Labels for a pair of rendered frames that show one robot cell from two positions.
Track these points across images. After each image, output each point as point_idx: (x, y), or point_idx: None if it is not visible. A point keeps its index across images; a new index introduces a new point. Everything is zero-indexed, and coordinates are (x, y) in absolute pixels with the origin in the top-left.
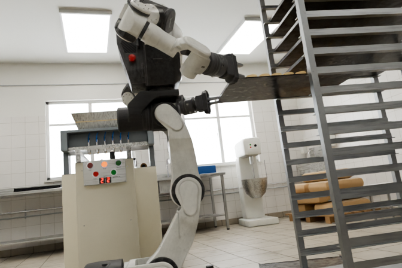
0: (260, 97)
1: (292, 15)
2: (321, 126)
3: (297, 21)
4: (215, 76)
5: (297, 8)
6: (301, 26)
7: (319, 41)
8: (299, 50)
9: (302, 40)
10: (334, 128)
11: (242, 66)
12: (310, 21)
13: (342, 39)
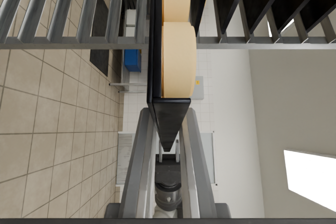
0: None
1: None
2: (93, 49)
3: (257, 21)
4: (154, 188)
5: (254, 46)
6: (226, 48)
7: None
8: None
9: (210, 44)
10: (90, 25)
11: (175, 140)
12: (250, 9)
13: None
